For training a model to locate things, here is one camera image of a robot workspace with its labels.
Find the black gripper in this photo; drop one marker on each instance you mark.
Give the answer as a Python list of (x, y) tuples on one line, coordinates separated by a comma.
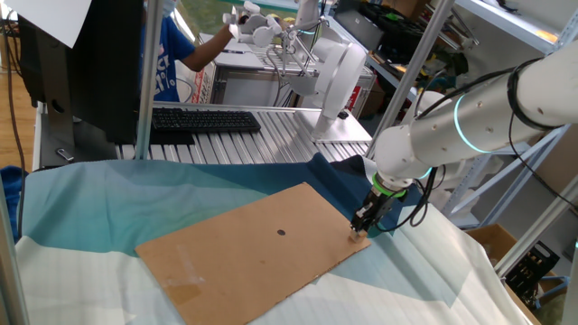
[(381, 207)]

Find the small wooden block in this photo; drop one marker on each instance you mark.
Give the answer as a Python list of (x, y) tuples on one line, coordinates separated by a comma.
[(357, 238)]

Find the bare person forearm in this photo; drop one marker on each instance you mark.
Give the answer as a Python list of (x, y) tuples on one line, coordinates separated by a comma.
[(212, 52)]

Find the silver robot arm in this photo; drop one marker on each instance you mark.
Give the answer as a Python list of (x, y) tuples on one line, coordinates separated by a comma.
[(474, 122)]

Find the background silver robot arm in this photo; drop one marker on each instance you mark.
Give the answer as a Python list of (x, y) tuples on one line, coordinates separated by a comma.
[(307, 13)]

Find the black target dot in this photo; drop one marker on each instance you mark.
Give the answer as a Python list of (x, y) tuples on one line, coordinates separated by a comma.
[(281, 233)]

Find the small black knob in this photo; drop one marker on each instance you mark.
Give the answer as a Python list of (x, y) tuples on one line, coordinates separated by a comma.
[(343, 115)]

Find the open cardboard box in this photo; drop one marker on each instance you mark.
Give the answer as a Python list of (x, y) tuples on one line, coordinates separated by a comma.
[(487, 239)]

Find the brown cardboard sheet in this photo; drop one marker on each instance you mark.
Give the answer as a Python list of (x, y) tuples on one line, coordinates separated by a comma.
[(248, 271)]

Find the red label box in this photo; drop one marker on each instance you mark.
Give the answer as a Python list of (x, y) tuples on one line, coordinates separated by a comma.
[(354, 97)]

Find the white haptic device base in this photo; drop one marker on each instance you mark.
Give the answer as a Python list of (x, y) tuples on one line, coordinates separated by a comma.
[(338, 72)]

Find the grey background workbench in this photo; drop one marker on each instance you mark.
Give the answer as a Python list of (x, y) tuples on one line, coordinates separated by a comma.
[(253, 90)]

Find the black plastic crate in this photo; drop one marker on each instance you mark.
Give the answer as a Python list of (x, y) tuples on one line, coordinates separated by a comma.
[(533, 271)]

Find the black keyboard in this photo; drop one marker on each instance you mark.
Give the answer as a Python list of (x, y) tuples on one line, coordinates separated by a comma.
[(203, 121)]

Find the black tool case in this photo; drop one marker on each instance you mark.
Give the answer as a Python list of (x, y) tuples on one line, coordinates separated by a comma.
[(384, 22)]

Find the brown cardboard carton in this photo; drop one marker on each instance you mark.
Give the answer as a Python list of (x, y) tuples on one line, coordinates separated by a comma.
[(560, 167)]

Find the red white box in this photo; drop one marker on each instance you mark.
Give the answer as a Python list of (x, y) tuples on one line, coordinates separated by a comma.
[(198, 90)]

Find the white handheld controller grip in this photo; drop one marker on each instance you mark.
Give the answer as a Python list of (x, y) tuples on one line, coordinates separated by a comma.
[(253, 27)]

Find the white metal shelving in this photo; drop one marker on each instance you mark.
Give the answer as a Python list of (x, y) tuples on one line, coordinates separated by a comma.
[(506, 22)]

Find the blue teal white tablecloth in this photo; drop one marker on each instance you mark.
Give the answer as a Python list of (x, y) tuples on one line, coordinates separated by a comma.
[(113, 203)]

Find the person in blue shirt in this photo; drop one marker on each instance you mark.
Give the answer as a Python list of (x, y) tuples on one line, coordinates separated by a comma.
[(165, 63)]

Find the light blue face mask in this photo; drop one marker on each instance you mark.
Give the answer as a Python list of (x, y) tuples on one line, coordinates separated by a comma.
[(168, 4)]

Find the black monitor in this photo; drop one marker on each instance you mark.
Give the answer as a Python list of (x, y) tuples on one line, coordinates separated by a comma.
[(104, 67)]

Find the silver usb stick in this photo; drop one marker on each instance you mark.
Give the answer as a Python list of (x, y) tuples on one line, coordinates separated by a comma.
[(65, 155)]

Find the dark grey monitor stand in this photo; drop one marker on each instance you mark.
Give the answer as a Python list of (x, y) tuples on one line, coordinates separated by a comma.
[(58, 131)]

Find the blue fabric bundle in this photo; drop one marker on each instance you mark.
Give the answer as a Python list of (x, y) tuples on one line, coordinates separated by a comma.
[(9, 194)]

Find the white paper sheet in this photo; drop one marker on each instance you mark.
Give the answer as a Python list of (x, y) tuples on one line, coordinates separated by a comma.
[(45, 18)]

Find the silver device base plate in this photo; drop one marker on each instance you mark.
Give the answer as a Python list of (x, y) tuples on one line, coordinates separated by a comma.
[(343, 132)]

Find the aluminium frame post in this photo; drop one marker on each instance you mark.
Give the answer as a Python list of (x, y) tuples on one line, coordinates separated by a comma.
[(149, 67), (537, 225), (406, 77), (9, 271)]

